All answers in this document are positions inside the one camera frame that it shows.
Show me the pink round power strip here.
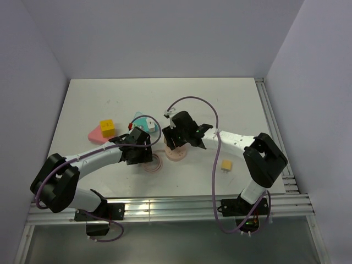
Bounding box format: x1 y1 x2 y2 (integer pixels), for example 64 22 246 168
141 145 188 174

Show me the teal triangular power strip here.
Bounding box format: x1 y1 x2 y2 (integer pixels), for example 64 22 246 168
133 112 158 134

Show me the white plug adapter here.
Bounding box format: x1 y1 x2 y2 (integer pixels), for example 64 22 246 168
146 118 156 133

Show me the yellow cube power socket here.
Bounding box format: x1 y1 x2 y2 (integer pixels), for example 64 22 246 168
100 119 116 138

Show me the pink triangular power strip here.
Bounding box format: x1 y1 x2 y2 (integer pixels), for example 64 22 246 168
87 125 116 145

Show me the orange plug adapter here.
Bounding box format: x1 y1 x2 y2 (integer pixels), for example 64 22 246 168
221 159 233 173

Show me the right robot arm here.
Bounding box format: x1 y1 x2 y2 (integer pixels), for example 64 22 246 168
162 109 288 215

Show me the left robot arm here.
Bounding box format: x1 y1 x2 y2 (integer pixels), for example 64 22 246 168
30 128 152 219

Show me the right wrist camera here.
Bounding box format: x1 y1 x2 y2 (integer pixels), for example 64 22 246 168
164 107 177 129

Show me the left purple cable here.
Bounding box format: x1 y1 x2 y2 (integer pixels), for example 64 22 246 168
34 114 162 243

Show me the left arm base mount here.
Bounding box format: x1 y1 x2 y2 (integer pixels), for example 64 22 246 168
74 203 125 243

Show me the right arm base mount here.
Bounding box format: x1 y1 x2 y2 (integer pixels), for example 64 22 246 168
217 195 272 235

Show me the aluminium right rail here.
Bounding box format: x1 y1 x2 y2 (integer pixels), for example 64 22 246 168
254 78 300 194

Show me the aluminium rail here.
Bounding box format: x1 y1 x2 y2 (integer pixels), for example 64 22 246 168
25 194 315 226
254 78 300 194

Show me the aluminium front rail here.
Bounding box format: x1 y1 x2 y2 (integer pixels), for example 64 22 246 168
25 194 315 226

